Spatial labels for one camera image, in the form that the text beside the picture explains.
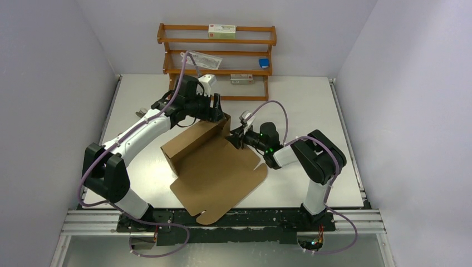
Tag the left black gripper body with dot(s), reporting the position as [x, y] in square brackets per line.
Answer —
[200, 107]

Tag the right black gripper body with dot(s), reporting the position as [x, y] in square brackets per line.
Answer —
[252, 139]

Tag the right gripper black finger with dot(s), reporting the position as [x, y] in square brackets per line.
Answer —
[239, 131]
[236, 140]

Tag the brown cardboard box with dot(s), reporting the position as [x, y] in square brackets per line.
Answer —
[212, 175]

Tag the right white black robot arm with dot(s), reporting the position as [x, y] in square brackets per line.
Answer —
[320, 158]

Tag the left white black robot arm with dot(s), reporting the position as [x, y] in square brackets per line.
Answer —
[105, 166]

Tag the small white red box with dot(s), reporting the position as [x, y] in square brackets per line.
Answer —
[241, 79]

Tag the white green box top shelf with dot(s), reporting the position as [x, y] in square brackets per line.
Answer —
[221, 31]

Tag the clear plastic blister package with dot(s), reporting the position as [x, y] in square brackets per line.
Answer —
[201, 60]

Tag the small grey brown clip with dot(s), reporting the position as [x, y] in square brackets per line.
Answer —
[141, 112]

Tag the wooden three-tier shelf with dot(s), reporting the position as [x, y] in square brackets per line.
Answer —
[247, 55]

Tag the small blue object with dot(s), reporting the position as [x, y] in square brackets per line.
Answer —
[264, 63]

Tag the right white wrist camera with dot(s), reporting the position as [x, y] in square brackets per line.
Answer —
[246, 119]

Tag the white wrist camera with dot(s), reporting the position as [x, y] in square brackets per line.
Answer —
[246, 119]
[207, 81]

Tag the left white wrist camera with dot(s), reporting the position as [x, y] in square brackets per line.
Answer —
[207, 81]

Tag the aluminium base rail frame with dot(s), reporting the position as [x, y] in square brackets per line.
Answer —
[236, 226]

